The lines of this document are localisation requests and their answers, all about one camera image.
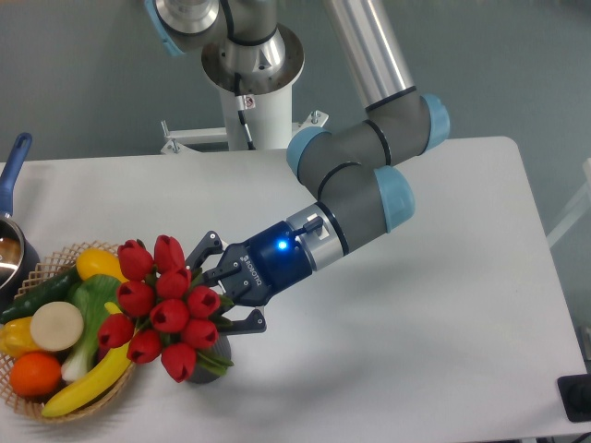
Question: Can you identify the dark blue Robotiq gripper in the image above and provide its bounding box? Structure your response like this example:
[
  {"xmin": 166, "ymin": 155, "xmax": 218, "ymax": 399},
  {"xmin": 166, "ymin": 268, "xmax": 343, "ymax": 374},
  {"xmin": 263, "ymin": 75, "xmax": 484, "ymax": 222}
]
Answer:
[{"xmin": 184, "ymin": 199, "xmax": 350, "ymax": 337}]

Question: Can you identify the red tulip bouquet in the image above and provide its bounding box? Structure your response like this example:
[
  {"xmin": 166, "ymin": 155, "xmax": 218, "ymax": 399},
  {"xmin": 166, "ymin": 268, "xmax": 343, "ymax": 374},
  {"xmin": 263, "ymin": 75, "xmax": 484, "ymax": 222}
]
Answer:
[{"xmin": 97, "ymin": 235, "xmax": 233, "ymax": 383}]

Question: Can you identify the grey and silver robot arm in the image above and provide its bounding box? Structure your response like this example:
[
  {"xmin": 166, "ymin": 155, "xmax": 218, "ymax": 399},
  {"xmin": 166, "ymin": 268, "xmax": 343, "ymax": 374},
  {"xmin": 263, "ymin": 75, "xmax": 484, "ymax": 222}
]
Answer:
[{"xmin": 145, "ymin": 1, "xmax": 450, "ymax": 335}]

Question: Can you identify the dark grey ribbed vase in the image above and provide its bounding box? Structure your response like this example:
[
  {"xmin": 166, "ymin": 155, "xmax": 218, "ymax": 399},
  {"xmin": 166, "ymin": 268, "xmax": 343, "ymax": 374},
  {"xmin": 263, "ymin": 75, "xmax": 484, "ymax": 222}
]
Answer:
[{"xmin": 187, "ymin": 336, "xmax": 233, "ymax": 384}]

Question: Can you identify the green bok choy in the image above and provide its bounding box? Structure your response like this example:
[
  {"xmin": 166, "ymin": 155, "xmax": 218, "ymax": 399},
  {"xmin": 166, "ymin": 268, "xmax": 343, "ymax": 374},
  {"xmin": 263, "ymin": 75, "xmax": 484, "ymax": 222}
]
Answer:
[{"xmin": 61, "ymin": 274, "xmax": 121, "ymax": 384}]

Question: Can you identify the yellow squash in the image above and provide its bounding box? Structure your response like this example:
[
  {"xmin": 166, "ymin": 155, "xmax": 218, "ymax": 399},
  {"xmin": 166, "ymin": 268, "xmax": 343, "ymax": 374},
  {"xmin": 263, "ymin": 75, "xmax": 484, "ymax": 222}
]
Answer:
[{"xmin": 76, "ymin": 248, "xmax": 127, "ymax": 282}]

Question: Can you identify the green cucumber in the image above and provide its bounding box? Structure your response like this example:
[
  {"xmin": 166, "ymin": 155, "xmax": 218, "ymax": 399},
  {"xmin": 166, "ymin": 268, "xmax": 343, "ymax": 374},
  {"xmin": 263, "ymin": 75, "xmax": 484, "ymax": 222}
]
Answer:
[{"xmin": 1, "ymin": 268, "xmax": 81, "ymax": 324}]

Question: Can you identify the yellow banana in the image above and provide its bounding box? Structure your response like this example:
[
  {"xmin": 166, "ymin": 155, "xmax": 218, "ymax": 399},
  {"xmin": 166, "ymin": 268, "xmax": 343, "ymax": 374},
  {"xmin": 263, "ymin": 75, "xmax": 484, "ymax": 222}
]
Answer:
[{"xmin": 41, "ymin": 302, "xmax": 138, "ymax": 419}]

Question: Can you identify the woven wicker basket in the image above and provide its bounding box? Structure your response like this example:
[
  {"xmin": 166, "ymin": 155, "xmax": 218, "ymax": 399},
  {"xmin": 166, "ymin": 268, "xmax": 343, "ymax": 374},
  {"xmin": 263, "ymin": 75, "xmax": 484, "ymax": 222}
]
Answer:
[{"xmin": 1, "ymin": 241, "xmax": 135, "ymax": 424}]

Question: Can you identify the beige round radish slice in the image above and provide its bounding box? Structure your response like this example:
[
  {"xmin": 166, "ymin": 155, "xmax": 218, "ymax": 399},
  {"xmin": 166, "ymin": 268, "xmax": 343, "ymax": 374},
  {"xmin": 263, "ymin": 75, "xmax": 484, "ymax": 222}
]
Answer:
[{"xmin": 30, "ymin": 302, "xmax": 84, "ymax": 352}]

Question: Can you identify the orange fruit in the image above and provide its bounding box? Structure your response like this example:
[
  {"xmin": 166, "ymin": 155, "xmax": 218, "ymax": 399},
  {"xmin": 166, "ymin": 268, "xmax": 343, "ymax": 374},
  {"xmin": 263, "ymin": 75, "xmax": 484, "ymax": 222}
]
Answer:
[{"xmin": 9, "ymin": 352, "xmax": 62, "ymax": 397}]

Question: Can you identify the yellow bell pepper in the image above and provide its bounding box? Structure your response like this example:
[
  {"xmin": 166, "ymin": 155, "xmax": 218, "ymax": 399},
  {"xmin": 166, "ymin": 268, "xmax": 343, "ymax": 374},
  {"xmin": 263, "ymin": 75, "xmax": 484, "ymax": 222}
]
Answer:
[{"xmin": 1, "ymin": 317, "xmax": 43, "ymax": 359}]

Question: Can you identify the black device at table edge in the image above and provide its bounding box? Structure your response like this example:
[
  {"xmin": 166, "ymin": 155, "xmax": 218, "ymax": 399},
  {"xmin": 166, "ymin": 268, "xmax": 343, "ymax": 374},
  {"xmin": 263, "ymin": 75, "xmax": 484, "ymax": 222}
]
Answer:
[{"xmin": 557, "ymin": 374, "xmax": 591, "ymax": 423}]

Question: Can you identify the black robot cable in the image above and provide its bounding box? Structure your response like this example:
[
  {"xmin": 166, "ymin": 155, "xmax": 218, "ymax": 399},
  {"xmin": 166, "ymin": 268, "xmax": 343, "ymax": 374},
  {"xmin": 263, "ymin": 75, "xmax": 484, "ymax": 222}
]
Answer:
[{"xmin": 233, "ymin": 72, "xmax": 257, "ymax": 151}]

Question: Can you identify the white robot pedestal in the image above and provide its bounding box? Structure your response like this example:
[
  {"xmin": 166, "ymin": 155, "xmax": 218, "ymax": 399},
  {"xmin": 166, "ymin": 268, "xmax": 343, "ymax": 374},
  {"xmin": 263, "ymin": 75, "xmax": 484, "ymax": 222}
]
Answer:
[{"xmin": 161, "ymin": 86, "xmax": 329, "ymax": 154}]

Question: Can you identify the blue handled saucepan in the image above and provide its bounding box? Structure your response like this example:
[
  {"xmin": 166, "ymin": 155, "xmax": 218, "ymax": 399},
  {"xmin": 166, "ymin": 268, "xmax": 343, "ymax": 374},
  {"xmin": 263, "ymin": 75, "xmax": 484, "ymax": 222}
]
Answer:
[{"xmin": 1, "ymin": 132, "xmax": 39, "ymax": 310}]

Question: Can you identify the white metal frame right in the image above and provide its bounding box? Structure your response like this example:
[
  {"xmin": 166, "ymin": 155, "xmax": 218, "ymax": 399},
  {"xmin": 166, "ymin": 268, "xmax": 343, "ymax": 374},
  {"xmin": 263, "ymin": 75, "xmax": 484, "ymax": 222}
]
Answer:
[{"xmin": 547, "ymin": 159, "xmax": 590, "ymax": 248}]

